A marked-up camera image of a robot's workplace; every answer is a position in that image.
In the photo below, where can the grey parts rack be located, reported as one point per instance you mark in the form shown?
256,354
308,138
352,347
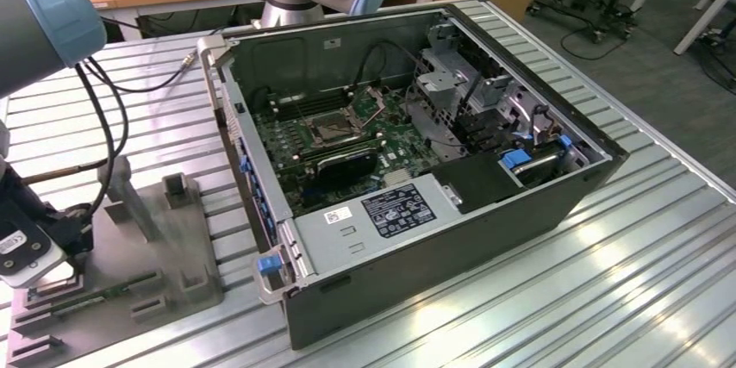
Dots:
120,256

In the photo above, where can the metal drive cage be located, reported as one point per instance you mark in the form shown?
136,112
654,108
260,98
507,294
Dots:
440,83

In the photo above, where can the green RAM stick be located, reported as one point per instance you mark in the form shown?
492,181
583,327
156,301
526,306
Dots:
115,289

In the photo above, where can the black plastic shroud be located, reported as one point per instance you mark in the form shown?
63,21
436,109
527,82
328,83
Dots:
478,182

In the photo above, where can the white and black camera box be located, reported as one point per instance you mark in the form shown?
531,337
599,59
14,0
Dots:
35,271

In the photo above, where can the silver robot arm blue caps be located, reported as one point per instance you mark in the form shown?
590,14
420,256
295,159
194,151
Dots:
58,14

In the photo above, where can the small blue clip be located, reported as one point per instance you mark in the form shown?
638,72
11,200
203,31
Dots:
563,141

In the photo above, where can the white table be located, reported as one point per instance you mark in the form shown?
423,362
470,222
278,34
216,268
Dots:
706,16

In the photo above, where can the green motherboard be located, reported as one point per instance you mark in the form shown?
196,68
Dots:
396,122

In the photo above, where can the black RAM slot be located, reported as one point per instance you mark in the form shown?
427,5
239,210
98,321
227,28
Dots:
315,110
314,106
311,96
312,101

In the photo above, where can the black graphics card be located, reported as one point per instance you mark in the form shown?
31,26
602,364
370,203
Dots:
346,165

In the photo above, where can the black open PC case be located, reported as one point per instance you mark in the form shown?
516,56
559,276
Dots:
431,290

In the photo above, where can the blue case latch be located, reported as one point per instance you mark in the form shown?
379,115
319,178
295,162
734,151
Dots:
270,265

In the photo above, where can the small silver heatsink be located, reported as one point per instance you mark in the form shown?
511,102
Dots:
396,176

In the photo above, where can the CPU socket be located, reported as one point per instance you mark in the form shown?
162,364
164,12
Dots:
334,129

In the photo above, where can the grey power supply with label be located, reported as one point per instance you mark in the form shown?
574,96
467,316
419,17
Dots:
334,247

